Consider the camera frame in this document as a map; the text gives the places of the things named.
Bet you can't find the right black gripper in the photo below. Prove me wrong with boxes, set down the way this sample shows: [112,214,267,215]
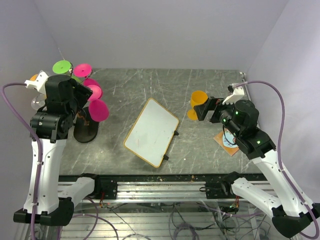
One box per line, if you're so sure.
[194,96,243,138]

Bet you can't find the orange wine glass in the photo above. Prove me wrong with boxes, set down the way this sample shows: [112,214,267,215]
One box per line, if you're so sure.
[187,90,208,121]
[29,73,48,99]

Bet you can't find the pink wine glass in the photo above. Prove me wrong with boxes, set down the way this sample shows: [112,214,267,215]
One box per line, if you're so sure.
[87,84,110,122]
[73,63,100,87]

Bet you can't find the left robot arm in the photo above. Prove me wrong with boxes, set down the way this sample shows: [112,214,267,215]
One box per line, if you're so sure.
[13,74,102,226]

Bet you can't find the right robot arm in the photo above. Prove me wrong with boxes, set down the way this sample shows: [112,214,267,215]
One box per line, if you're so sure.
[193,97,320,238]

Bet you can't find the green wine glass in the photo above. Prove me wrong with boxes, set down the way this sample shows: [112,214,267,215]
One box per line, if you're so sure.
[52,60,81,83]

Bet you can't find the black wine glass rack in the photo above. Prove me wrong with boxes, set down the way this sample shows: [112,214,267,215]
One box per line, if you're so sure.
[73,106,99,144]

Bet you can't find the clear wine glass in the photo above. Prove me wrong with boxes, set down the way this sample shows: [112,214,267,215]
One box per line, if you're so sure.
[31,94,47,110]

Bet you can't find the orange wine glass on rack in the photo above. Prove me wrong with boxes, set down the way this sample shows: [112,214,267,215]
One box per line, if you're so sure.
[29,73,48,99]

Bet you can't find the orange framed whiteboard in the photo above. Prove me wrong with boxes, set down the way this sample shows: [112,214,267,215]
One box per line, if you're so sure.
[123,98,179,168]

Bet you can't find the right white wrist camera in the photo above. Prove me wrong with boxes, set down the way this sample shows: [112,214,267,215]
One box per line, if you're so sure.
[222,83,245,105]

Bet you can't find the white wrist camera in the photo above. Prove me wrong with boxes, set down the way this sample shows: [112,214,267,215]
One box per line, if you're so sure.
[24,70,49,92]
[222,83,245,105]

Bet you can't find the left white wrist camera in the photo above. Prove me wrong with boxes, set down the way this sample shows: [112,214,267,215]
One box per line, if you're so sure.
[24,70,49,92]

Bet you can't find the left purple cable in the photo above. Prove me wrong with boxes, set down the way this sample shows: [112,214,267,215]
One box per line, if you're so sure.
[2,82,43,240]

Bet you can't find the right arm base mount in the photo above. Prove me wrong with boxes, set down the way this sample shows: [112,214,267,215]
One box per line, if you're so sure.
[199,171,242,199]

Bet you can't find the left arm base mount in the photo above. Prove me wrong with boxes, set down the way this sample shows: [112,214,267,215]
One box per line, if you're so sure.
[79,173,118,200]

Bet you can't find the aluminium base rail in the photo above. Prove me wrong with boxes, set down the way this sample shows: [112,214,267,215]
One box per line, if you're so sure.
[57,181,276,204]

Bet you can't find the cable bundle under table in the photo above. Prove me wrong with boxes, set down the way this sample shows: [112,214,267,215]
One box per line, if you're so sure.
[79,199,271,240]

